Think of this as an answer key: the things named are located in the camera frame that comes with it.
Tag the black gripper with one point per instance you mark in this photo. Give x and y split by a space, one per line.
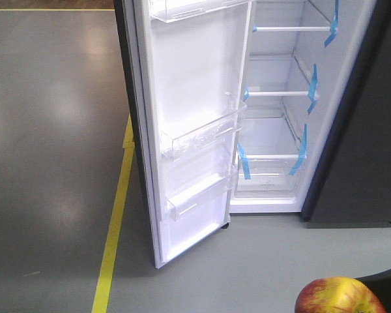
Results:
380 285

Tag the red yellow apple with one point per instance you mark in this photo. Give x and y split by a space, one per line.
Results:
337 294

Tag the open fridge door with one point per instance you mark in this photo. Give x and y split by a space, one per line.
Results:
184 71

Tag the grey refrigerator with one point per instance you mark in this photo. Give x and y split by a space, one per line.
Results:
311 94

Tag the clear crisper drawer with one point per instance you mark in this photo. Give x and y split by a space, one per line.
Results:
267 177

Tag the lower clear door bin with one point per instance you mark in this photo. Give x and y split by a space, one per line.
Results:
195 194

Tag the clear door bin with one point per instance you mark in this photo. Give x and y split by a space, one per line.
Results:
195 194
175 147
174 10

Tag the middle clear door bin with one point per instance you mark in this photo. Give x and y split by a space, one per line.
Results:
175 147

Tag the upper clear door bin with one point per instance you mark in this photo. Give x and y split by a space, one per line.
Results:
174 10

